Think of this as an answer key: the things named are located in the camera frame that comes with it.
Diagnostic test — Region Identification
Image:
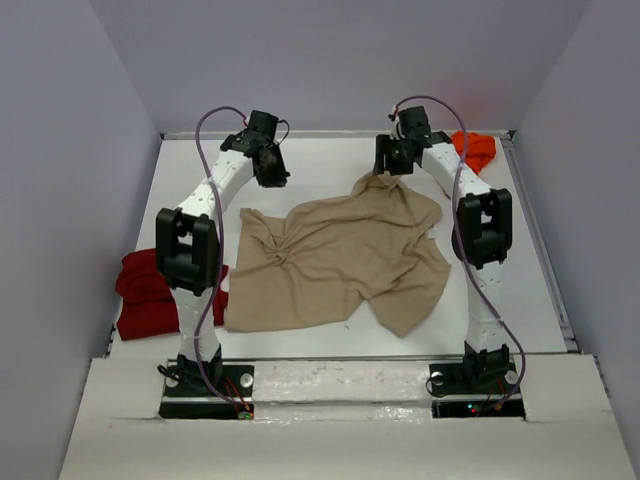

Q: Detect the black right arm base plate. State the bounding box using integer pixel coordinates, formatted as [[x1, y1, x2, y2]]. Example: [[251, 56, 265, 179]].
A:
[[425, 362, 526, 419]]

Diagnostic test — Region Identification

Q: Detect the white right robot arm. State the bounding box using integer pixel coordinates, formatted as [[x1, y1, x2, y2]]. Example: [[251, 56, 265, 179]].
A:
[[373, 106, 513, 397]]

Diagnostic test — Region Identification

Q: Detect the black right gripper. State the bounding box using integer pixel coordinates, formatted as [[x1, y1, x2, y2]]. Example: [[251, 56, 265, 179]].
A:
[[373, 134, 416, 176]]

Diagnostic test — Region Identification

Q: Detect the orange t shirt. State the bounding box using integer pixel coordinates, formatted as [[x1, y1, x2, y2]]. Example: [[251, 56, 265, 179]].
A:
[[466, 132, 496, 175]]

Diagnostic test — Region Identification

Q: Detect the dark red t shirt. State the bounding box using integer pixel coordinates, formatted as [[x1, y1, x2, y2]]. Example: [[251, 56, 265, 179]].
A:
[[115, 246, 232, 342]]

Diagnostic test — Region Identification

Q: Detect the beige t shirt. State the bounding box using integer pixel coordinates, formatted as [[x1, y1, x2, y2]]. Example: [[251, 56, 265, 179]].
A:
[[224, 174, 451, 338]]

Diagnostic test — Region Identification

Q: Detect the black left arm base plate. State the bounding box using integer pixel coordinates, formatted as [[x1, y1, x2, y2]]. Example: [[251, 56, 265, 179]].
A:
[[157, 362, 255, 420]]

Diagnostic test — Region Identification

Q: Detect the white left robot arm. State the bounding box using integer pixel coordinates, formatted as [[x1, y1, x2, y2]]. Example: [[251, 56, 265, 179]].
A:
[[155, 106, 290, 395]]

